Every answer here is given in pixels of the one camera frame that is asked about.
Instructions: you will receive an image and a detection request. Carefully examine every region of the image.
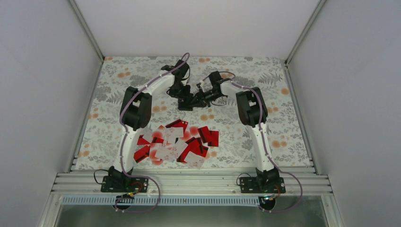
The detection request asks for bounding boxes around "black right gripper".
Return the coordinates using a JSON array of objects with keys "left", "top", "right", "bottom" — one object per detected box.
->
[{"left": 188, "top": 88, "right": 223, "bottom": 108}]

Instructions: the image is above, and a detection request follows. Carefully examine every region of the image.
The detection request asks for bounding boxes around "black card holder wallet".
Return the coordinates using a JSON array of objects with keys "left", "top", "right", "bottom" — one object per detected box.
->
[{"left": 178, "top": 97, "right": 194, "bottom": 111}]

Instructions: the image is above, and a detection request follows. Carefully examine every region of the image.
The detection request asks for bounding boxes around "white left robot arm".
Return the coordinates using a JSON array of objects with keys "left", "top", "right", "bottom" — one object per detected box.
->
[{"left": 108, "top": 60, "right": 190, "bottom": 192}]

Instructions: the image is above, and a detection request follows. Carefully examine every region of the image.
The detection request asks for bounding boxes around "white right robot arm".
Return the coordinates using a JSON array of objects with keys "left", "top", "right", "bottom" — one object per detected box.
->
[{"left": 196, "top": 71, "right": 280, "bottom": 192}]

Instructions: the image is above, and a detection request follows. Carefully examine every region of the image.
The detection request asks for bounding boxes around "red card centre right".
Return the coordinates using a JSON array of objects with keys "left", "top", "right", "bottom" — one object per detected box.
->
[{"left": 198, "top": 126, "right": 212, "bottom": 143}]

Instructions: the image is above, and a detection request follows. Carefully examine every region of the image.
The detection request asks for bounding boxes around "red card far right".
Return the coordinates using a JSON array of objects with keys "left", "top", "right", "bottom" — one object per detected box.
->
[{"left": 208, "top": 131, "right": 219, "bottom": 147}]

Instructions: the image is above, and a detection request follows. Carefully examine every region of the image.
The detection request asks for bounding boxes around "white floral card centre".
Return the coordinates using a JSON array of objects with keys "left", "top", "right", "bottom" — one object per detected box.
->
[{"left": 165, "top": 127, "right": 184, "bottom": 144}]

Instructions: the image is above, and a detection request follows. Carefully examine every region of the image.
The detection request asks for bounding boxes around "red card lower right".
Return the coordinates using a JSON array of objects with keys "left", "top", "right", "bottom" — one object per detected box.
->
[{"left": 177, "top": 137, "right": 209, "bottom": 163}]

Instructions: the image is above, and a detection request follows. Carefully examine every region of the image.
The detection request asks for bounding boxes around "floral patterned table mat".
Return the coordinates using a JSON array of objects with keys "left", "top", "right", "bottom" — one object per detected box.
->
[{"left": 75, "top": 57, "right": 310, "bottom": 170}]

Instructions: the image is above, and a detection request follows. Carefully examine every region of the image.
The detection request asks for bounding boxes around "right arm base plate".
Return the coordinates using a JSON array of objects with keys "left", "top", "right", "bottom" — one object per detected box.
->
[{"left": 238, "top": 177, "right": 286, "bottom": 194}]

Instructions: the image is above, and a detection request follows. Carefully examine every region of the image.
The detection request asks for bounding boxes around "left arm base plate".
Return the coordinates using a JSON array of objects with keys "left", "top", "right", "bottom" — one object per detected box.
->
[{"left": 100, "top": 176, "right": 148, "bottom": 193}]

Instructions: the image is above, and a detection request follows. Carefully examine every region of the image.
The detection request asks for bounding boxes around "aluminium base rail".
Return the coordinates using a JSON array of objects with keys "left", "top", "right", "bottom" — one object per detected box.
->
[{"left": 51, "top": 167, "right": 333, "bottom": 196}]

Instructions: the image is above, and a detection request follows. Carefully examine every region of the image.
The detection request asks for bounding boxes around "slotted cable duct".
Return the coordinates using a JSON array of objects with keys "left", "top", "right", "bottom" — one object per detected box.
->
[{"left": 60, "top": 195, "right": 260, "bottom": 207}]

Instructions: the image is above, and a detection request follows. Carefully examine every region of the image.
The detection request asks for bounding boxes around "aluminium frame post right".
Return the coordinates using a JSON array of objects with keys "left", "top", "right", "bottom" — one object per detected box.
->
[{"left": 284, "top": 0, "right": 327, "bottom": 65}]

